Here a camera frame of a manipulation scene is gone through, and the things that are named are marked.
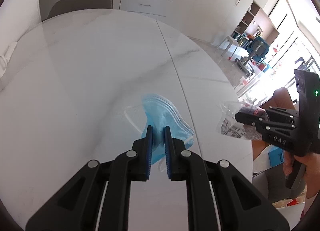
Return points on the white small stool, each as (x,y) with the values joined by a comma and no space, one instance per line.
(231,42)

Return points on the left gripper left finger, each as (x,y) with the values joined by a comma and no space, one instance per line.
(147,149)

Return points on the blue face mask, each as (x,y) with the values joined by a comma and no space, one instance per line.
(160,113)

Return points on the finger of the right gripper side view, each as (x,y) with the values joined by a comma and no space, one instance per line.
(265,119)

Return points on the orange brown chair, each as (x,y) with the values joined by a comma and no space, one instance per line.
(280,98)

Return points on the grey chair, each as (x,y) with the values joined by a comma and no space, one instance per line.
(67,6)

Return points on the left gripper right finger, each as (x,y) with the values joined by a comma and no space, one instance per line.
(169,151)

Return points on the open bookshelf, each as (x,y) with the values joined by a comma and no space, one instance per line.
(254,23)

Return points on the teal office chair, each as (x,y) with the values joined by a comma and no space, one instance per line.
(257,51)

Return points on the clear brown snack wrapper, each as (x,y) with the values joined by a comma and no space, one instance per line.
(228,126)

